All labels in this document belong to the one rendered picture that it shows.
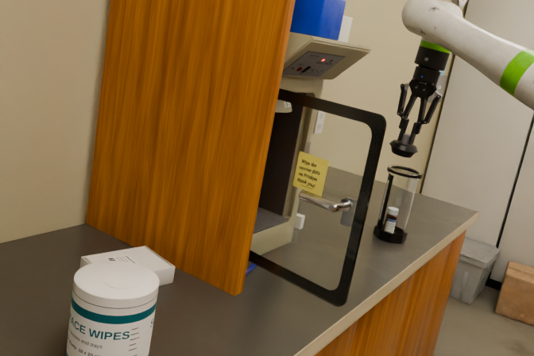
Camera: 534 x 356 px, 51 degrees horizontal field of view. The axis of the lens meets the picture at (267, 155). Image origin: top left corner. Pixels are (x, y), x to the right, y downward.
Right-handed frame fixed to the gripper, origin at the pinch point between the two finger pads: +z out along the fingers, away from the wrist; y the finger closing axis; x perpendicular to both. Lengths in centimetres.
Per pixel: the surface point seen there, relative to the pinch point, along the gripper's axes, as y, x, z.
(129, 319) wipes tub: -4, 114, 20
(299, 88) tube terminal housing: 15, 48, -10
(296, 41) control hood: 8, 67, -22
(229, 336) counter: -7, 90, 32
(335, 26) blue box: 5, 56, -27
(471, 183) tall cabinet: 19, -242, 63
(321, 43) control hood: 4, 62, -23
